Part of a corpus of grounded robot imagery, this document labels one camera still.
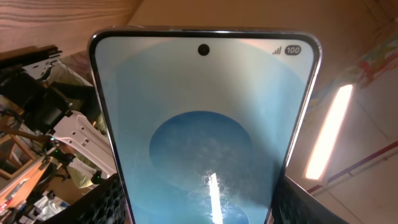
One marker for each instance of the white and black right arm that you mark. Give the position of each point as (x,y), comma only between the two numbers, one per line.
(45,109)

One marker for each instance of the wooden shelf furniture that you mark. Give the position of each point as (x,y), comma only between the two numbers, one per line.
(22,182)

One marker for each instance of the smartphone with blue screen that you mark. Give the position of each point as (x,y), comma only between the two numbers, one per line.
(202,123)

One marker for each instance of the ceiling light fixture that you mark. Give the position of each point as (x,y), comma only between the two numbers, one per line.
(328,134)

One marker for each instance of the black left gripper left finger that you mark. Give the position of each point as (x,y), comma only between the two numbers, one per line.
(105,204)

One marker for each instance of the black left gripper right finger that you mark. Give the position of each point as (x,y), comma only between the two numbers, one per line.
(293,205)

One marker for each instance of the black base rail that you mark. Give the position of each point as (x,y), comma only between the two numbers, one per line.
(36,61)

